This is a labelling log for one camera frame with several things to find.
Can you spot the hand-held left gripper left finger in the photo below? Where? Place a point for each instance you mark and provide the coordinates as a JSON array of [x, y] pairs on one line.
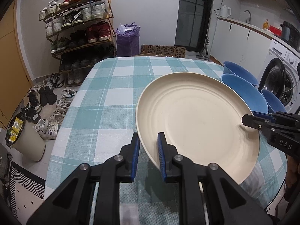
[[134, 159]]

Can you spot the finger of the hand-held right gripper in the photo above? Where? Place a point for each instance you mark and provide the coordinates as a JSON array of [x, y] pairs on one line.
[[262, 114], [255, 121]]

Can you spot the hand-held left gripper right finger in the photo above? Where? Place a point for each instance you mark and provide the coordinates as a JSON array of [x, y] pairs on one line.
[[161, 154]]

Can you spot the blue bowl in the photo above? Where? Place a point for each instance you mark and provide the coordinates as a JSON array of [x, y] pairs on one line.
[[273, 102], [241, 73], [248, 93]]

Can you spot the cream round plate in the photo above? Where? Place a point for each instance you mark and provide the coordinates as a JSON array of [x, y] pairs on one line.
[[199, 121]]

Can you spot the person's right hand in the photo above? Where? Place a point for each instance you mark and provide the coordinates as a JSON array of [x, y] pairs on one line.
[[291, 178]]

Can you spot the white washing machine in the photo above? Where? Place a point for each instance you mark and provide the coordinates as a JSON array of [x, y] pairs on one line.
[[276, 56]]

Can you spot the teal checked tablecloth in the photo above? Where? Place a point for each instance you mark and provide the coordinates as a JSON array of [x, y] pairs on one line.
[[105, 98]]

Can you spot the white kitchen base cabinets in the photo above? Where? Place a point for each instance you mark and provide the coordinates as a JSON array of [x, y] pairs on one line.
[[234, 42]]

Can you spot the black pressure cooker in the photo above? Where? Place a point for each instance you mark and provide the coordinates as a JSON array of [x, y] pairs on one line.
[[290, 35]]

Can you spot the red container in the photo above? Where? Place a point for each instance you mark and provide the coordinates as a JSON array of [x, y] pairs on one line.
[[274, 30]]

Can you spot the stick vacuum cleaner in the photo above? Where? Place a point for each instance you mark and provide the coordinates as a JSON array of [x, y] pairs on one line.
[[204, 51]]

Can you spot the yellow bottle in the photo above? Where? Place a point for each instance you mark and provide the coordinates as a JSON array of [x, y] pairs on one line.
[[265, 25]]

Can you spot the metal kitchen faucet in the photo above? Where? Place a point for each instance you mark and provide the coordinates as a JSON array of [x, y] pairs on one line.
[[249, 16]]

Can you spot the brown circle-patterned cardboard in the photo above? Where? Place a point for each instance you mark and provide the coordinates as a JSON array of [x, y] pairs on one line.
[[164, 51]]

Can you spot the pile of loose shoes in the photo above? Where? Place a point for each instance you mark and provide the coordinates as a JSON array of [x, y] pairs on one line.
[[46, 98]]

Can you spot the beige trash bin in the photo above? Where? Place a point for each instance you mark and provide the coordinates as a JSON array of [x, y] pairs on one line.
[[28, 143]]

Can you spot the white electric kettle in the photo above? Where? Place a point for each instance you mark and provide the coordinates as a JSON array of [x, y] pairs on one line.
[[225, 11]]

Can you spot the black and white patterned rug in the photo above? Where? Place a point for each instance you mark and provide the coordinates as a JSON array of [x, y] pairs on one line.
[[25, 187]]

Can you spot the purple bag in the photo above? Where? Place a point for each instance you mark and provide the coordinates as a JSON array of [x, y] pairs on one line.
[[127, 42]]

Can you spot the black glass door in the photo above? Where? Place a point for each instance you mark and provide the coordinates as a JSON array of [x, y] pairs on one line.
[[194, 16]]

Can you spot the wooden shoe rack with shoes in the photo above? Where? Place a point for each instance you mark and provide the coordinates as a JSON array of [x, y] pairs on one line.
[[98, 31]]

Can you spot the yellow wooden door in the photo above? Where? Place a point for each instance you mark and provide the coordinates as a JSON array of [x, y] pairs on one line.
[[9, 63]]

